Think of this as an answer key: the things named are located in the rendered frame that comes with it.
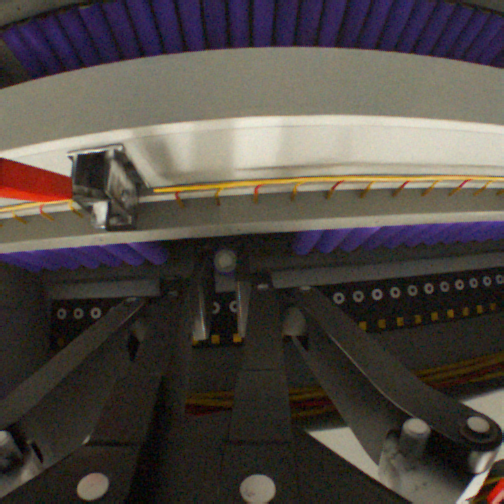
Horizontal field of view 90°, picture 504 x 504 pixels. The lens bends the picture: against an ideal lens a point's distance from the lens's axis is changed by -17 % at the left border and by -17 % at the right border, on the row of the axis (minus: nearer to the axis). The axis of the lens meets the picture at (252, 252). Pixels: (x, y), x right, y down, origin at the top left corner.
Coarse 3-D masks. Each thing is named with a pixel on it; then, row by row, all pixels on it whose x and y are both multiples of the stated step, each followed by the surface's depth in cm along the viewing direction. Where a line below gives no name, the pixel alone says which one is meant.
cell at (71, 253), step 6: (60, 252) 20; (66, 252) 20; (72, 252) 21; (78, 252) 21; (72, 258) 22; (78, 258) 22; (84, 258) 23; (90, 258) 23; (84, 264) 23; (90, 264) 24; (96, 264) 25
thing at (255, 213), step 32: (256, 192) 15; (288, 192) 17; (320, 192) 17; (352, 192) 17; (384, 192) 17; (416, 192) 17; (448, 192) 17; (480, 192) 16; (0, 224) 16; (32, 224) 16; (64, 224) 16; (160, 224) 16; (192, 224) 16; (224, 224) 16; (256, 224) 16; (288, 224) 17; (320, 224) 17; (352, 224) 18; (384, 224) 18
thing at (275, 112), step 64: (128, 64) 12; (192, 64) 12; (256, 64) 12; (320, 64) 12; (384, 64) 13; (448, 64) 13; (0, 128) 12; (64, 128) 11; (128, 128) 11; (192, 128) 12; (256, 128) 12; (320, 128) 12; (384, 128) 12; (448, 128) 12
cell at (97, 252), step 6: (84, 246) 19; (90, 246) 20; (96, 246) 21; (84, 252) 20; (90, 252) 20; (96, 252) 21; (102, 252) 22; (108, 252) 22; (96, 258) 22; (102, 258) 22; (108, 258) 23; (114, 258) 24; (108, 264) 24; (114, 264) 24
